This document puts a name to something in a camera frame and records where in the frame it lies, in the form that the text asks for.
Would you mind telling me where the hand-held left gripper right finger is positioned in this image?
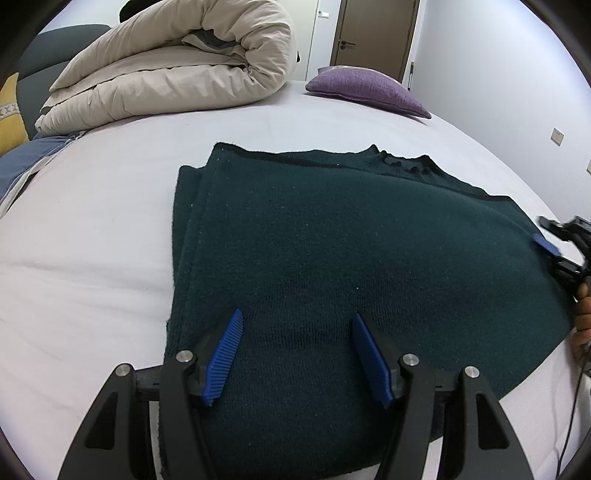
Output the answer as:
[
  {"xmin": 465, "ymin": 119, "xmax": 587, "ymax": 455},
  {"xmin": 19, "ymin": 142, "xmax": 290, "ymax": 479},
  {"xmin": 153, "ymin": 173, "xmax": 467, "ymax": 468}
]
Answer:
[{"xmin": 351, "ymin": 313, "xmax": 536, "ymax": 480}]

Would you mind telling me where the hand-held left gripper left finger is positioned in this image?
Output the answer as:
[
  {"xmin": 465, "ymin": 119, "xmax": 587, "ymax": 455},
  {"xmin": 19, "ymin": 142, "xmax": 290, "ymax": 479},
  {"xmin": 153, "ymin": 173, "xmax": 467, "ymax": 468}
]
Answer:
[{"xmin": 58, "ymin": 308, "xmax": 245, "ymax": 480}]

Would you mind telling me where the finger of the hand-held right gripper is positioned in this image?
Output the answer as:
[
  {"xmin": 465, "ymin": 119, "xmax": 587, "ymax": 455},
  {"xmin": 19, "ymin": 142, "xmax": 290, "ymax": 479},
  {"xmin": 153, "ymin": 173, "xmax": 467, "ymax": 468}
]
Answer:
[
  {"xmin": 538, "ymin": 216, "xmax": 591, "ymax": 245},
  {"xmin": 531, "ymin": 233, "xmax": 591, "ymax": 282}
]

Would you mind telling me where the dark green sweater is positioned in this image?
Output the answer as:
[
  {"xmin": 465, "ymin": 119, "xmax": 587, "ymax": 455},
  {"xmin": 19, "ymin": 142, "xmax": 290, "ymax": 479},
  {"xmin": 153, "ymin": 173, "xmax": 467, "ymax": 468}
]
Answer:
[{"xmin": 158, "ymin": 143, "xmax": 575, "ymax": 480}]

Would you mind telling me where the person's right hand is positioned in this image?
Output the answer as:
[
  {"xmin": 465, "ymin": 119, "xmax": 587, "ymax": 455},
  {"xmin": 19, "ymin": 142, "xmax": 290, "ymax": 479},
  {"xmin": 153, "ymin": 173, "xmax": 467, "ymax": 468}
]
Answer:
[{"xmin": 571, "ymin": 281, "xmax": 591, "ymax": 365}]

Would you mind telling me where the purple pillow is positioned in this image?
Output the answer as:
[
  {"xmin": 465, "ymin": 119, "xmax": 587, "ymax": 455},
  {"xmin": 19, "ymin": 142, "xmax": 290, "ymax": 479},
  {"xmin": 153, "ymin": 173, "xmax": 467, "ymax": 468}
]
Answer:
[{"xmin": 305, "ymin": 66, "xmax": 432, "ymax": 120}]

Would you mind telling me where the brown wooden door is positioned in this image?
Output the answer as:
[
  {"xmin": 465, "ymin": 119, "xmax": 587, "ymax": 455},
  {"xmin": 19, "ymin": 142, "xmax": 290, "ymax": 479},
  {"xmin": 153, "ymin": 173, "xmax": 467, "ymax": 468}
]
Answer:
[{"xmin": 329, "ymin": 0, "xmax": 421, "ymax": 86}]

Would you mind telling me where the blue blanket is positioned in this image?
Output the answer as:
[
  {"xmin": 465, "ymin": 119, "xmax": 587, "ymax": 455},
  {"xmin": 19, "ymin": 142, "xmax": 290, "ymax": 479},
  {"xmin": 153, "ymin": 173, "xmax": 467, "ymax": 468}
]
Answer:
[{"xmin": 0, "ymin": 131, "xmax": 88, "ymax": 217}]

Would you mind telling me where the rolled beige duvet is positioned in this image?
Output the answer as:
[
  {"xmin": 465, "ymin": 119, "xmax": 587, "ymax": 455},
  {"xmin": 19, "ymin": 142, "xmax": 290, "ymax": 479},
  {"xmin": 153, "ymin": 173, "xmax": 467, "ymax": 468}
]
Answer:
[{"xmin": 34, "ymin": 0, "xmax": 298, "ymax": 137}]

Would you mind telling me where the yellow patterned pillow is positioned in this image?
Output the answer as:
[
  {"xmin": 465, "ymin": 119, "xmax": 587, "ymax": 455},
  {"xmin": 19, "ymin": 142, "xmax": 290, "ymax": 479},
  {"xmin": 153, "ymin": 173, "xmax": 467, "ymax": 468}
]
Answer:
[{"xmin": 0, "ymin": 73, "xmax": 29, "ymax": 157}]

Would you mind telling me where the grey padded headboard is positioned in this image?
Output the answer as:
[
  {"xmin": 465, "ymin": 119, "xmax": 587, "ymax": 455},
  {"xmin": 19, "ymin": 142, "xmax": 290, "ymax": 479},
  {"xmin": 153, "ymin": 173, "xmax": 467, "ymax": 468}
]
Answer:
[{"xmin": 16, "ymin": 24, "xmax": 112, "ymax": 139}]

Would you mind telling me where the black cloth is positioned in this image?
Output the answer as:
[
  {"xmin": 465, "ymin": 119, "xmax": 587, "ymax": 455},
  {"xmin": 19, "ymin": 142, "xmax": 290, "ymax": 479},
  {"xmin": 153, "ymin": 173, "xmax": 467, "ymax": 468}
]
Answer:
[{"xmin": 119, "ymin": 0, "xmax": 160, "ymax": 23}]

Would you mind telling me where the black cable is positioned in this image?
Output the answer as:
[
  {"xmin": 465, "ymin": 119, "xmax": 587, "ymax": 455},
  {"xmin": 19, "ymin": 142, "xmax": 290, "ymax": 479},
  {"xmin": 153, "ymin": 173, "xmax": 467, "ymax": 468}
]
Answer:
[{"xmin": 551, "ymin": 355, "xmax": 591, "ymax": 480}]

